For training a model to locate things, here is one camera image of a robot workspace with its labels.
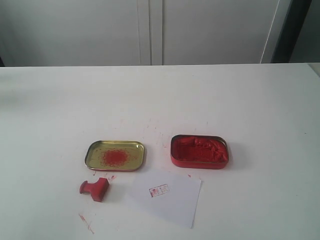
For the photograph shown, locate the red ink paste tin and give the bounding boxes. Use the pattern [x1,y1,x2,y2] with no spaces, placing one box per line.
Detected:
[170,134,229,170]

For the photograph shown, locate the white paper sheet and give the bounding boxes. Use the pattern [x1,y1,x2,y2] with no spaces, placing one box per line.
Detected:
[125,169,202,229]

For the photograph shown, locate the red plastic stamp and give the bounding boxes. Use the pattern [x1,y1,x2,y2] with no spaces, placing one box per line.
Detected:
[79,177,110,202]

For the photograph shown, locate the gold metal tin lid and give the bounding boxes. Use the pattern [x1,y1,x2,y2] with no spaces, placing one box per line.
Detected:
[84,140,145,172]

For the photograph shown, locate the white cabinet with doors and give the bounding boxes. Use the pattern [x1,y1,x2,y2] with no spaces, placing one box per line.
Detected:
[0,0,290,67]

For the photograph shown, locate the dark vertical post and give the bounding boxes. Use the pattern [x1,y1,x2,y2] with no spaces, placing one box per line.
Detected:
[270,0,312,64]

